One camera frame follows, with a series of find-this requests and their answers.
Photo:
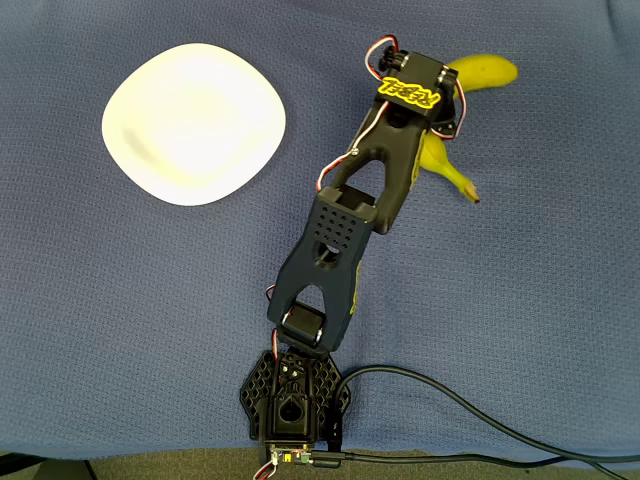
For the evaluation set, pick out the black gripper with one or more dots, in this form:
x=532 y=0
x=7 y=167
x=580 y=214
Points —
x=446 y=126

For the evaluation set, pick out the yellow banana with sticker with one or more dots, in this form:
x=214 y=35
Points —
x=490 y=70

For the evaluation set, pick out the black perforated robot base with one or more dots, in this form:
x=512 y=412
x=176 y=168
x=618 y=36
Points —
x=255 y=395

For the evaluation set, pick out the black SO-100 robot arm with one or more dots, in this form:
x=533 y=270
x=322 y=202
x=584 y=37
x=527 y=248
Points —
x=395 y=150

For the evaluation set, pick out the white rounded plate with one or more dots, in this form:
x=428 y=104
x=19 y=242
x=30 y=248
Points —
x=195 y=125

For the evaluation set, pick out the blue textured cloth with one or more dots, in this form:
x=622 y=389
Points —
x=500 y=300

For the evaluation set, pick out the green controller circuit board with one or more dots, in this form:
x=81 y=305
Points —
x=290 y=457

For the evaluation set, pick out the dark metal frame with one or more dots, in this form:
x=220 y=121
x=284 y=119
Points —
x=15 y=461

